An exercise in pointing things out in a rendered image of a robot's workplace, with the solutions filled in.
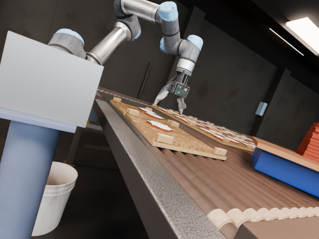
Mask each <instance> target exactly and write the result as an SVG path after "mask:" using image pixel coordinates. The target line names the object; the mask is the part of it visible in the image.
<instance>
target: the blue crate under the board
mask: <svg viewBox="0 0 319 239"><path fill-rule="evenodd" d="M251 158H252V162H253V167H254V169H255V170H257V171H259V172H261V173H264V174H266V175H268V176H271V177H273V178H275V179H277V180H279V181H282V182H284V183H286V184H288V185H291V186H293V187H295V188H297V189H300V190H302V191H304V192H306V193H309V194H311V195H313V196H315V197H318V198H319V172H318V171H316V170H313V169H311V168H308V167H305V166H303V165H300V164H298V163H295V162H293V161H290V160H288V159H286V158H283V157H280V156H278V155H275V154H273V153H270V152H268V151H265V150H263V149H260V148H258V147H256V148H255V150H254V152H253V154H252V157H251Z"/></svg>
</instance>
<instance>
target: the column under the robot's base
mask: <svg viewBox="0 0 319 239"><path fill-rule="evenodd" d="M0 118H2V119H7V120H11V121H10V125H9V130H8V134H7V138H6V142H5V146H4V150H3V154H2V158H1V162H0V239H31V235H32V232H33V228H34V225H35V222H36V218H37V215H38V211H39V208H40V204H41V201H42V197H43V194H44V190H45V187H46V184H47V179H48V176H49V172H50V169H51V166H52V162H53V159H54V155H55V152H56V148H57V145H58V141H59V138H60V134H61V131H66V132H71V133H75V131H76V127H77V126H75V125H71V124H67V123H62V122H59V121H55V120H51V119H46V118H42V117H38V116H34V115H30V114H26V113H22V112H18V111H14V110H9V109H5V108H1V107H0Z"/></svg>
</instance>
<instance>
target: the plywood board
mask: <svg viewBox="0 0 319 239"><path fill-rule="evenodd" d="M251 139H252V141H253V142H254V144H255V145H256V147H258V148H260V149H263V150H265V151H268V152H270V153H273V154H275V155H278V156H280V157H283V158H286V159H288V160H290V161H293V162H295V163H298V164H300V165H303V166H305V167H308V168H311V169H313V170H316V171H318V172H319V162H316V161H314V160H311V159H308V158H306V157H303V156H301V155H299V154H297V153H296V152H294V151H291V150H288V149H286V148H283V147H280V146H278V145H275V144H272V143H270V142H267V141H264V140H262V139H259V138H256V137H253V136H252V138H251Z"/></svg>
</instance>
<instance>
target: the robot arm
mask: <svg viewBox="0 0 319 239"><path fill-rule="evenodd" d="M114 13H115V15H116V18H117V22H116V23H115V24H114V29H113V30H112V31H111V32H110V33H109V34H108V35H107V36H106V37H105V38H104V39H103V40H102V41H101V42H100V43H99V44H98V45H97V46H96V47H95V48H94V49H93V50H92V51H90V52H89V53H88V52H85V51H84V49H83V48H84V41H83V39H82V37H81V36H80V35H79V34H78V33H76V32H74V31H72V30H70V29H60V30H58V31H57V32H56V33H55V34H54V35H53V37H52V39H51V40H50V42H49V43H48V46H51V47H54V48H56V49H59V50H62V51H64V52H67V53H69V54H72V55H75V56H77V57H80V58H82V59H85V60H88V61H90V62H93V63H96V64H99V65H101V66H102V65H103V64H104V63H105V62H106V61H107V60H108V59H109V58H110V57H111V56H112V54H113V53H114V52H115V51H116V50H117V49H118V48H119V47H120V46H121V45H122V44H123V43H124V42H125V41H133V40H135V39H137V38H138V37H139V36H140V34H141V27H140V24H139V21H138V18H137V16H138V17H140V18H142V19H145V20H147V21H149V22H151V23H154V24H156V25H158V26H160V27H161V28H162V33H163V38H162V39H161V41H160V49H161V51H162V52H164V53H167V54H169V55H176V56H180V59H179V62H178V65H177V69H176V72H177V74H176V75H175V76H173V77H172V78H171V79H170V80H169V81H168V82H167V85H166V86H164V87H163V88H162V89H161V90H160V92H159V94H158V96H157V97H156V99H155V102H154V104H153V105H154V106H155V105H156V104H157V103H158V102H159V101H160V100H162V99H164V98H165V97H166V96H167V95H168V93H169V94H174V95H175V96H179V97H178V98H177V102H178V107H179V113H180V115H181V114H182V112H183V109H185V108H186V105H185V103H184V99H185V98H186V97H187V94H188V91H189V89H190V87H188V86H187V85H188V84H187V81H188V78H189V76H191V75H192V71H193V69H194V66H195V64H196V61H197V58H198V56H199V53H200V51H201V47H202V45H203V40H202V39H201V38H200V37H198V36H195V35H189V36H188V38H187V39H186V40H184V39H180V33H179V24H178V11H177V6H176V4H175V3H174V2H172V1H170V2H168V1H167V2H164V3H162V4H160V5H158V4H155V3H152V2H149V1H146V0H115V1H114Z"/></svg>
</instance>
